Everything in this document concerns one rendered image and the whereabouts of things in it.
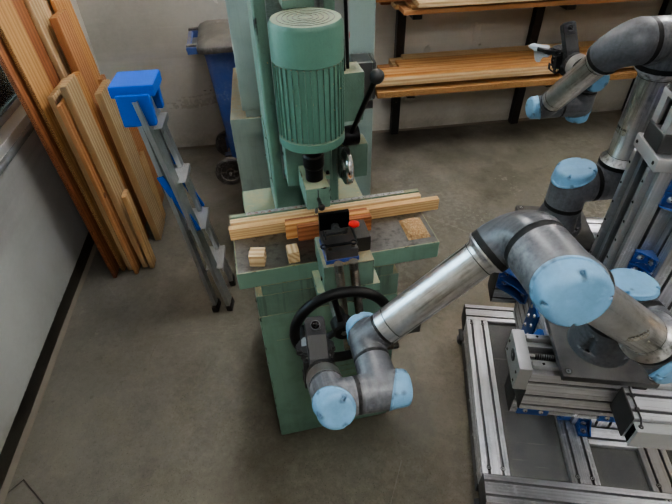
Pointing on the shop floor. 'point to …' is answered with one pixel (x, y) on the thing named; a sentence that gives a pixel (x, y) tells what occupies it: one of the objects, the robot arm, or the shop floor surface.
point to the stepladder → (172, 174)
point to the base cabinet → (273, 326)
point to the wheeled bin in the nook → (214, 29)
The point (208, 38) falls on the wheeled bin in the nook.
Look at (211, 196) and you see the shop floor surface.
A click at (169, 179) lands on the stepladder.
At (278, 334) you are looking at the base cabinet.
